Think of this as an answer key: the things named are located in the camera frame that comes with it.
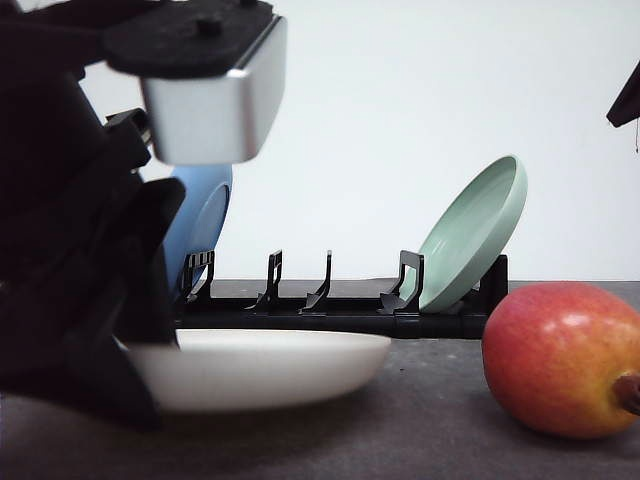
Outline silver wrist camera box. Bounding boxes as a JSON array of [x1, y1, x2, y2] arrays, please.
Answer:
[[141, 15, 288, 165]]

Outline blue plate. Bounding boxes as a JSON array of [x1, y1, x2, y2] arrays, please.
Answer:
[[163, 163, 232, 297]]

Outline red yellow pomegranate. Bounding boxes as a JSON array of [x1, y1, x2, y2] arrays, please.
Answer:
[[482, 282, 640, 440]]

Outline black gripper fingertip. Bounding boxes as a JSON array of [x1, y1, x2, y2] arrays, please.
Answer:
[[606, 61, 640, 128]]

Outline white plate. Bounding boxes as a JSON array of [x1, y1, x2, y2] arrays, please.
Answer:
[[115, 329, 391, 411]]

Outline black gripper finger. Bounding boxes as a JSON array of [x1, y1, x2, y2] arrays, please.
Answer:
[[0, 300, 161, 430]]

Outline black plate rack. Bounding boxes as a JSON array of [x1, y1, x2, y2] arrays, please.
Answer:
[[174, 250, 509, 339]]

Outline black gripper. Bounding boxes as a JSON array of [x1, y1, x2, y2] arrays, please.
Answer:
[[0, 0, 274, 347]]

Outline green plate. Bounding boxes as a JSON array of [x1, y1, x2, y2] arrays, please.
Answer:
[[402, 155, 528, 312]]

